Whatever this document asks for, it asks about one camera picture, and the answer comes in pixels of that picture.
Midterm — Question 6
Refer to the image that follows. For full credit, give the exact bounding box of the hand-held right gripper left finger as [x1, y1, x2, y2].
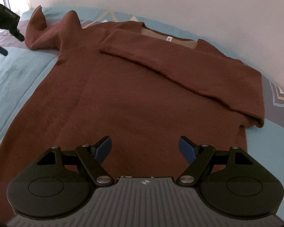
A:
[37, 136, 114, 187]

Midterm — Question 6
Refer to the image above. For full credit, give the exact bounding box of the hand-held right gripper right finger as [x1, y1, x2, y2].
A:
[177, 136, 256, 187]

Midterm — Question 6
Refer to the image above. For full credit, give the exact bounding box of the brown knit sweater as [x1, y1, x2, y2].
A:
[0, 5, 265, 182]

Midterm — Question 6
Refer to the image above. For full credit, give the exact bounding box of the blue grey patterned bed sheet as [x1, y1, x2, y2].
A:
[0, 5, 284, 185]

